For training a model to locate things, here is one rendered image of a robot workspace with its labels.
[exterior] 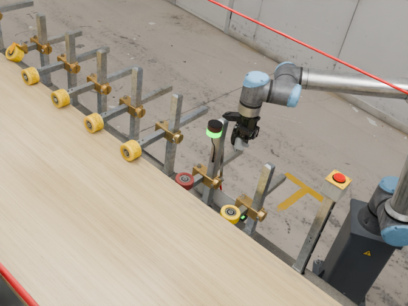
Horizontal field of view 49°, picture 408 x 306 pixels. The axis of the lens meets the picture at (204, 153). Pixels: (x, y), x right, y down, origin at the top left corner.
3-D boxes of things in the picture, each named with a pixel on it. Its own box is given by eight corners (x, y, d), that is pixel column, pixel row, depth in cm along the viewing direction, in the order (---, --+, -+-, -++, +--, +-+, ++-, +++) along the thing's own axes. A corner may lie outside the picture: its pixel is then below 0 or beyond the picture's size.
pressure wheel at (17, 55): (10, 59, 246) (18, 46, 246) (19, 65, 243) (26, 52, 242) (2, 55, 241) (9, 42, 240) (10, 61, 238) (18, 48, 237)
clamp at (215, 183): (198, 170, 207) (200, 162, 204) (221, 186, 201) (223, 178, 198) (190, 176, 204) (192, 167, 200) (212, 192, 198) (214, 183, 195)
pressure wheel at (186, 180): (181, 187, 201) (184, 168, 193) (195, 197, 197) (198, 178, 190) (169, 196, 195) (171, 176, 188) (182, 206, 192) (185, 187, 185)
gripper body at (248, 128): (246, 145, 182) (252, 121, 175) (230, 135, 186) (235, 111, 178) (257, 138, 187) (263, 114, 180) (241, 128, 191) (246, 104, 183)
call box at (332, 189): (328, 184, 163) (334, 169, 158) (345, 195, 159) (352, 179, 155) (318, 193, 158) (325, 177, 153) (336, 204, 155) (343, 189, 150)
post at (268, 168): (244, 238, 205) (268, 159, 174) (250, 243, 203) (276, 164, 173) (240, 243, 202) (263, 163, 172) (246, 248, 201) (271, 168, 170)
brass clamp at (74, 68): (66, 61, 245) (65, 53, 242) (81, 71, 239) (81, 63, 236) (56, 64, 241) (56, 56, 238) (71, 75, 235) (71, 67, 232)
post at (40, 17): (48, 88, 269) (41, 11, 238) (51, 90, 267) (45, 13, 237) (43, 90, 266) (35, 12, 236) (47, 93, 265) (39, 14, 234)
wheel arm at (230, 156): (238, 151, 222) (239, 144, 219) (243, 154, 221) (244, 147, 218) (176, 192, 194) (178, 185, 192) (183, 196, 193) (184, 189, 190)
